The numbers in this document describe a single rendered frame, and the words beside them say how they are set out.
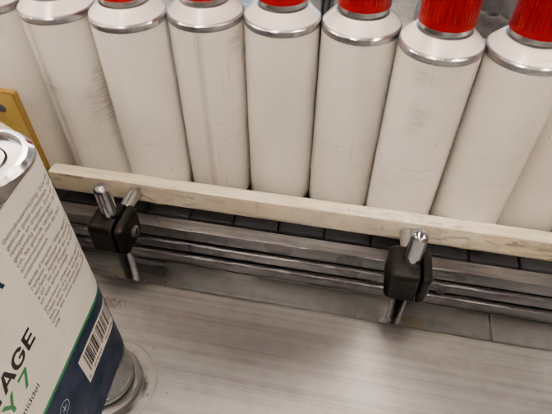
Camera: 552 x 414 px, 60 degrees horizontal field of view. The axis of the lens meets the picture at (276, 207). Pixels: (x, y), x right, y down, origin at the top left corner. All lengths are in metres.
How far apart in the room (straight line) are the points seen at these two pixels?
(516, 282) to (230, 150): 0.24
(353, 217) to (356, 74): 0.11
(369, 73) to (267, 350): 0.19
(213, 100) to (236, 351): 0.18
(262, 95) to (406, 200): 0.13
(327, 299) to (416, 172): 0.14
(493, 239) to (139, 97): 0.28
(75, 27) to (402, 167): 0.24
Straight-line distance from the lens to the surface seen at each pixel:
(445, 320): 0.43
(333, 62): 0.33
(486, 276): 0.41
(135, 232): 0.38
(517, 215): 0.42
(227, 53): 0.34
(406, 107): 0.33
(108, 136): 0.41
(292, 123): 0.36
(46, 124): 0.44
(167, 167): 0.40
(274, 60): 0.33
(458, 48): 0.31
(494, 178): 0.36
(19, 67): 0.41
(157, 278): 0.44
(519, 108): 0.33
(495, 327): 0.44
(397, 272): 0.33
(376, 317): 0.41
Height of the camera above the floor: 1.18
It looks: 46 degrees down
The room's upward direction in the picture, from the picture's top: straight up
